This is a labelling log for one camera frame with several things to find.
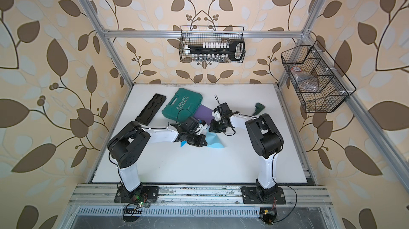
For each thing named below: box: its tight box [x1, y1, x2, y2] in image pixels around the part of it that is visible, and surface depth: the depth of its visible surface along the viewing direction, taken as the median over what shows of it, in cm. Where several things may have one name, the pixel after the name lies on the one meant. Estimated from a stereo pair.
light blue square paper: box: [205, 128, 225, 149], surface depth 93 cm
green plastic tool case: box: [161, 87, 203, 122], surface depth 107 cm
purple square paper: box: [194, 104, 215, 126], surface depth 101 cm
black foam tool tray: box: [135, 93, 167, 126], surface depth 107 cm
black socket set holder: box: [184, 39, 246, 63], surface depth 86 cm
